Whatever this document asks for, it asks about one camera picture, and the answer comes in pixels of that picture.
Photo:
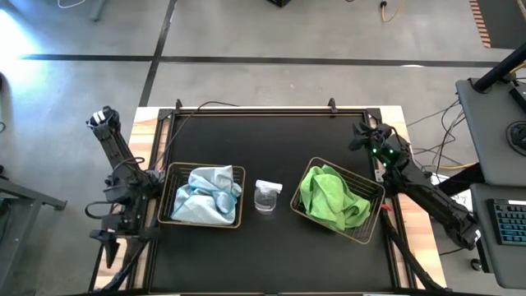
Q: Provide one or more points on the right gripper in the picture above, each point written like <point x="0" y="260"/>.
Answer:
<point x="382" y="135"/>

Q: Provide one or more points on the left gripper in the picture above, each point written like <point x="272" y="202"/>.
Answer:
<point x="123" y="228"/>

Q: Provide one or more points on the light blue microfiber towel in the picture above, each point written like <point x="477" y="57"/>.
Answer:
<point x="213" y="174"/>
<point x="187" y="207"/>
<point x="224" y="205"/>

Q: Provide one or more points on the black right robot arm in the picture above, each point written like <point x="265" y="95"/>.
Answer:
<point x="431" y="197"/>

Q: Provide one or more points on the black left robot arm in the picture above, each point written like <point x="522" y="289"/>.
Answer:
<point x="113" y="152"/>

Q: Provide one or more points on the black diagonal strut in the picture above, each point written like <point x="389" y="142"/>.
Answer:
<point x="411" y="259"/>
<point x="131" y="263"/>

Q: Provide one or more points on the black table clamp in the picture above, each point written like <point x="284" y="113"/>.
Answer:
<point x="332" y="106"/>
<point x="178" y="104"/>

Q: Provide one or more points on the grey side desk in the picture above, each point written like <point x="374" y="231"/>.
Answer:
<point x="12" y="255"/>

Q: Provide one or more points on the black stand beam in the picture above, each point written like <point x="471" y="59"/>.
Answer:
<point x="464" y="178"/>

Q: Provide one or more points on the clear spray bottle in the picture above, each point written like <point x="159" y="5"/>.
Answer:
<point x="266" y="199"/>

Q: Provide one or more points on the white paper sheet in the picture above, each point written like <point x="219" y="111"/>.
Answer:
<point x="462" y="199"/>

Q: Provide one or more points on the black pole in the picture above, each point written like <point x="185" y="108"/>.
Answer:
<point x="499" y="70"/>

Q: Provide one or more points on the round black device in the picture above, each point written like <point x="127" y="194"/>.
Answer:
<point x="518" y="135"/>

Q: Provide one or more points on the black desk device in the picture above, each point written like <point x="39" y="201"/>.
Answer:
<point x="520" y="92"/>

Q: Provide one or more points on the backlit keyboard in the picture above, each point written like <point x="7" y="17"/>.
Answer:
<point x="509" y="222"/>

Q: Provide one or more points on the black caster wheel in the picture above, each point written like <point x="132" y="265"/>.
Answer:
<point x="476" y="264"/>

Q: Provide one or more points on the black floor mat striped edge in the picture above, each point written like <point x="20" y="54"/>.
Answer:
<point x="505" y="20"/>

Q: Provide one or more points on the grey keyboard desk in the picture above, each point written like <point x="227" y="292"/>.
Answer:
<point x="509" y="263"/>

